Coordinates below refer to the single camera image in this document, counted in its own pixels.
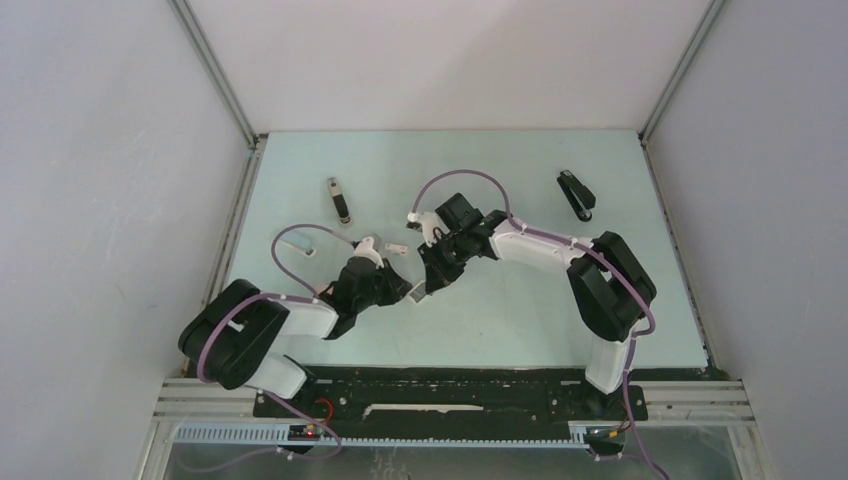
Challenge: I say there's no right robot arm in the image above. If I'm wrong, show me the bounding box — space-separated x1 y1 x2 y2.
407 193 657 418

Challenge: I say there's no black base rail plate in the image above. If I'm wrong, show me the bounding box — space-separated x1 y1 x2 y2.
289 367 648 441

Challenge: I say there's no white staple box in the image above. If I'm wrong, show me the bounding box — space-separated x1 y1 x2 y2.
384 242 408 256

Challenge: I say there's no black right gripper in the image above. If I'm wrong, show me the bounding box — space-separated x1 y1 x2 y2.
417 232 471 295

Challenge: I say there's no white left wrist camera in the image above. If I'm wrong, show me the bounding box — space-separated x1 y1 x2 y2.
353 236 385 269

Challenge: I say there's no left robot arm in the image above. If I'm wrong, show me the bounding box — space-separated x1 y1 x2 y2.
177 256 413 417

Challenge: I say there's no staple box tray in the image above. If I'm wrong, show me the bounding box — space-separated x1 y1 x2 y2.
406 280 427 304

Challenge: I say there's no beige and black large stapler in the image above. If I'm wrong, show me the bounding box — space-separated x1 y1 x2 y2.
327 177 352 227

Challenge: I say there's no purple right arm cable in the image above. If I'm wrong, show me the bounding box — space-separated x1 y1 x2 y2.
410 169 670 480

